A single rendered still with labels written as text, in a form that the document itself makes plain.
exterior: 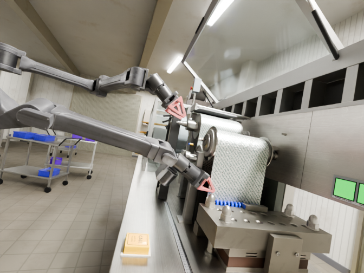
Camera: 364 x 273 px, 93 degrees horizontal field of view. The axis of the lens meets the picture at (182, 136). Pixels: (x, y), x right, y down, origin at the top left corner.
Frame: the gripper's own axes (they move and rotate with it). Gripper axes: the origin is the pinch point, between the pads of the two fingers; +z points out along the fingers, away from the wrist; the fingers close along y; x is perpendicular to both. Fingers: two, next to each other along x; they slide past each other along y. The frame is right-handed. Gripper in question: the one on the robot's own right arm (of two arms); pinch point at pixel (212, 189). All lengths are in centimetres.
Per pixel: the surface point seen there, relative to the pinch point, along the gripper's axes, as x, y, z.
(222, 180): 5.3, 0.2, 0.8
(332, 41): 68, 14, -5
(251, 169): 16.7, 0.3, 8.0
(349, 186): 25.5, 25.0, 19.5
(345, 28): 315, -141, 88
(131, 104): 79, -860, -179
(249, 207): 3.8, 6.3, 12.4
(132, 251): -27.2, 13.5, -15.0
